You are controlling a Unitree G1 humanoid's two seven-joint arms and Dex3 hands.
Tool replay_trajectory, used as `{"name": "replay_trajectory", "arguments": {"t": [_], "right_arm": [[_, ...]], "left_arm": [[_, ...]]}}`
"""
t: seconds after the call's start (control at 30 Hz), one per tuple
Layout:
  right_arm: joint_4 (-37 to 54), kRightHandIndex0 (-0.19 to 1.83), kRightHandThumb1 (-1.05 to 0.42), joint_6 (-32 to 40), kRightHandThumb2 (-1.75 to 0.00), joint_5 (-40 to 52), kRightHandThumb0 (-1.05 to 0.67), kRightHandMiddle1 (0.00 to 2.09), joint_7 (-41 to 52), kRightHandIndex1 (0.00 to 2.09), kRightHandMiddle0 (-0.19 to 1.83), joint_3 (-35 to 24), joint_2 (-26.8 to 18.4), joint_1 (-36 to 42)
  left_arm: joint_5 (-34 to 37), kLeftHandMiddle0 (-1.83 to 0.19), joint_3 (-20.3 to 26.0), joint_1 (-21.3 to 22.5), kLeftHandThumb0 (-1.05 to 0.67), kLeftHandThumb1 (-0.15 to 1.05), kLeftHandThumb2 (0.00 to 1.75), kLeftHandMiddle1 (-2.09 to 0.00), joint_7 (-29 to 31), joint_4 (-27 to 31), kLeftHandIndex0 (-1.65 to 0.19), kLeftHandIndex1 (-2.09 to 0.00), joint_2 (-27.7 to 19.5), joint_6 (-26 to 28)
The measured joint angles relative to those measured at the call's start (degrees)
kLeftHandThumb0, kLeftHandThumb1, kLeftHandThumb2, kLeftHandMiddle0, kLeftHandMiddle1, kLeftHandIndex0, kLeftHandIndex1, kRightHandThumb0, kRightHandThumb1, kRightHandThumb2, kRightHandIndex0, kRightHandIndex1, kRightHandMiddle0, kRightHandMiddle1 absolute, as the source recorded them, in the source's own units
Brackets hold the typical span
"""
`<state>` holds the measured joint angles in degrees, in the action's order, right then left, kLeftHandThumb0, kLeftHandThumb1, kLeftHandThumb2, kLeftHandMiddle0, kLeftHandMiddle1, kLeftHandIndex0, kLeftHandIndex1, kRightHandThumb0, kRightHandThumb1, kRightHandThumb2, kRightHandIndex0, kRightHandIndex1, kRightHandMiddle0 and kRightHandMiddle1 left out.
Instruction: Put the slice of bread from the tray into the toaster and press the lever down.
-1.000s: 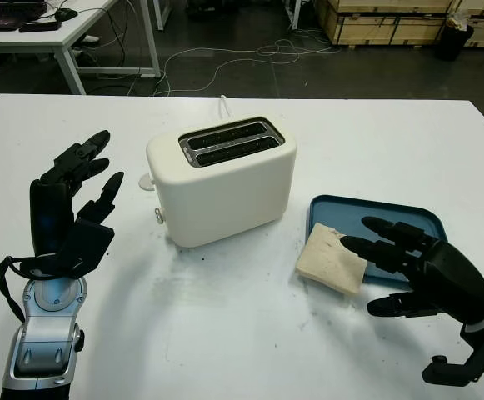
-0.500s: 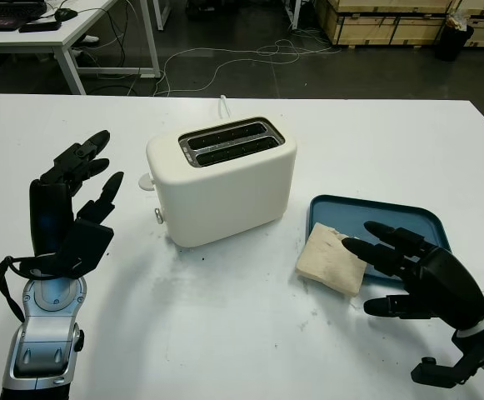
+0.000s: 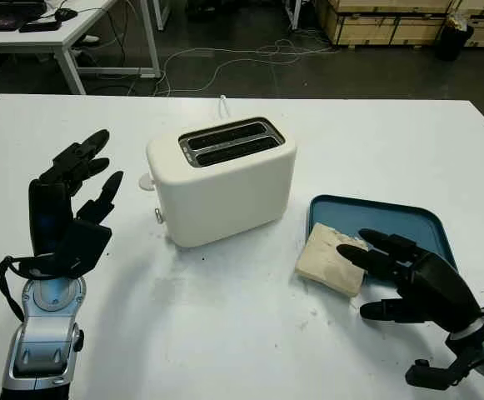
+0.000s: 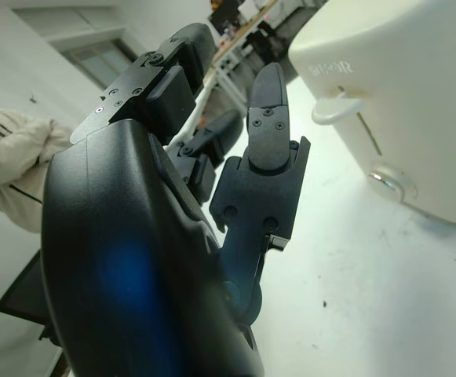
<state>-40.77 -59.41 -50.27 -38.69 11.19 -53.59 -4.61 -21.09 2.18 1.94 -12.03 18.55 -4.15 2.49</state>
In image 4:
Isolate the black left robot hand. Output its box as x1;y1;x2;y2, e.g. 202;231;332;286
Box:
40;23;312;377

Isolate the cream toaster lever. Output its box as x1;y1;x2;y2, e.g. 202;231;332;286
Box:
312;92;364;126

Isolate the silver toaster dial knob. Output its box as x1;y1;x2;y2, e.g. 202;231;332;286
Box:
368;161;419;201

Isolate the cream two-slot toaster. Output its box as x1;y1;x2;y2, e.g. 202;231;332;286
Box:
288;0;456;229

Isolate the black flat panel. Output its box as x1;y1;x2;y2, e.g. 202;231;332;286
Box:
0;251;60;343

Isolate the person in beige jacket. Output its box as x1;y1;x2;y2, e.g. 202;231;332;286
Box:
0;100;74;233

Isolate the long workbench with clutter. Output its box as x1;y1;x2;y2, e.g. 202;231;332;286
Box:
207;11;294;104

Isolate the grey door with frame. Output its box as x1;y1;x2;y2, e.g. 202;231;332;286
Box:
15;7;140;88

